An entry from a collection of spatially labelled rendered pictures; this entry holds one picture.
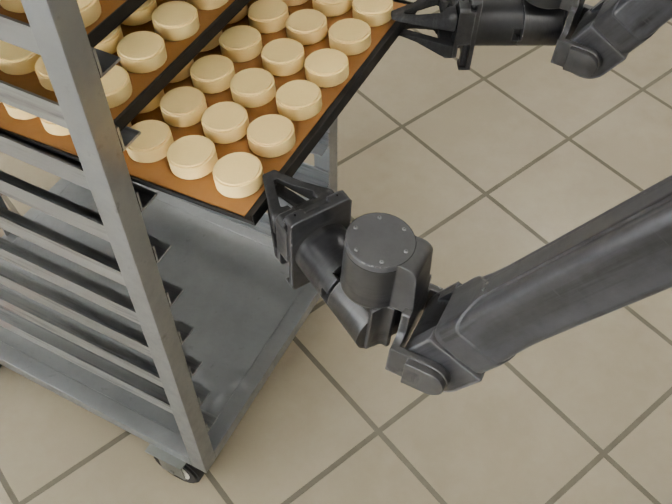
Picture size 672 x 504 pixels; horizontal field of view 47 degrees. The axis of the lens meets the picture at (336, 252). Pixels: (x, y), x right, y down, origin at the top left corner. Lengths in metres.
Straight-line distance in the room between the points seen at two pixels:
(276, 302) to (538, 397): 0.55
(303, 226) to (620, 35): 0.45
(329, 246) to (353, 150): 1.28
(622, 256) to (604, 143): 1.59
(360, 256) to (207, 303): 0.93
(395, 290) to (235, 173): 0.23
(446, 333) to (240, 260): 0.98
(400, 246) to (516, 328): 0.11
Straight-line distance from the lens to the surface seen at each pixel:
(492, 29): 0.98
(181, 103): 0.88
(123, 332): 1.20
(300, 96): 0.86
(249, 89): 0.88
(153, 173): 0.83
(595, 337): 1.72
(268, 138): 0.81
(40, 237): 1.07
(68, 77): 0.70
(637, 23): 0.96
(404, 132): 2.03
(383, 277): 0.62
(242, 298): 1.52
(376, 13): 0.98
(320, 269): 0.70
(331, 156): 1.30
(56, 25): 0.67
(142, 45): 0.86
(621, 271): 0.53
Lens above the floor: 1.39
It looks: 52 degrees down
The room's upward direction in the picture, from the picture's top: straight up
